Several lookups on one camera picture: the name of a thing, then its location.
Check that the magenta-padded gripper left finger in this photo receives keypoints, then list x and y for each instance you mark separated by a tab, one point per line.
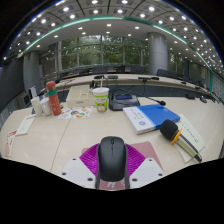
87	160

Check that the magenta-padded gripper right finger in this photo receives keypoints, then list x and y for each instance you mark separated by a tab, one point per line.
136	160

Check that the black computer mouse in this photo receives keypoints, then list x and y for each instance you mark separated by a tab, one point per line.
112	158

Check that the pink printed mouse pad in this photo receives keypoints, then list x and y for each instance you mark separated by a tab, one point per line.
146	148

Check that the blue and white book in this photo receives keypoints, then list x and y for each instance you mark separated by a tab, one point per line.
150	117

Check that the black handheld microphone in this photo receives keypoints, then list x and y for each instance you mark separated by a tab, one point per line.
169	129

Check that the colourful printed flyer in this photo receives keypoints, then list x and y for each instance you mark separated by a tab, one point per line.
75	113

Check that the dark conference microphone unit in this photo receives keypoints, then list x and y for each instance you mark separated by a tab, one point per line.
123	101

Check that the green printed drink cup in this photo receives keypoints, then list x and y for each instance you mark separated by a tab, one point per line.
101	100

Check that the pale paper sheet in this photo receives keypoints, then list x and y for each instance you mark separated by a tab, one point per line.
193	131

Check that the white cardboard box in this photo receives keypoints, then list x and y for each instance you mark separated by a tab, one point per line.
80	96

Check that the red thermos bottle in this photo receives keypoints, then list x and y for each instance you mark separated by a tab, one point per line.
53	100

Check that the white booklet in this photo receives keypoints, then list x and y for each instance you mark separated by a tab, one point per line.
25	125

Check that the red and white pamphlet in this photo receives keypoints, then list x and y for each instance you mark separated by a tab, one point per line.
10	143

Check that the dark office chairs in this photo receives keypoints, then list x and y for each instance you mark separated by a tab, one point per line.
162	72

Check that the ceiling lights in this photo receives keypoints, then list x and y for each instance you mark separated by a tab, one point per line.
108	25

